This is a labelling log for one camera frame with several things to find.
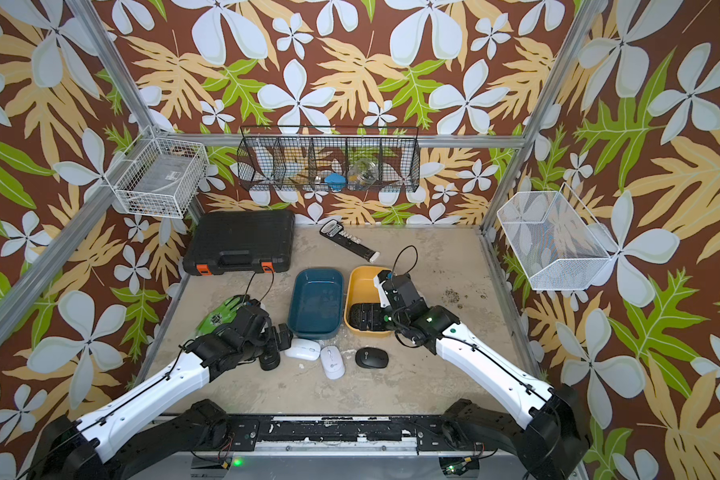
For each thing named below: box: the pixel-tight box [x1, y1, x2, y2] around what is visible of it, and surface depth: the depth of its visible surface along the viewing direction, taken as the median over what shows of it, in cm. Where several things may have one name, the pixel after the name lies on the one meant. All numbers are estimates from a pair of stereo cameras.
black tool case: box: [182, 211, 296, 276], surface depth 107 cm
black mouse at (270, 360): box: [259, 350, 281, 371], surface depth 86 cm
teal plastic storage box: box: [287, 267, 345, 340], surface depth 98 cm
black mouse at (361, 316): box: [348, 303, 374, 331], surface depth 70 cm
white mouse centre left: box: [284, 338, 321, 361], surface depth 88 cm
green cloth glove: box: [196, 294, 246, 336], surface depth 95 cm
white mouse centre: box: [320, 345, 346, 380], surface depth 86 cm
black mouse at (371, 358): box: [355, 347, 389, 369], surface depth 87 cm
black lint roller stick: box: [319, 219, 381, 263], surface depth 117 cm
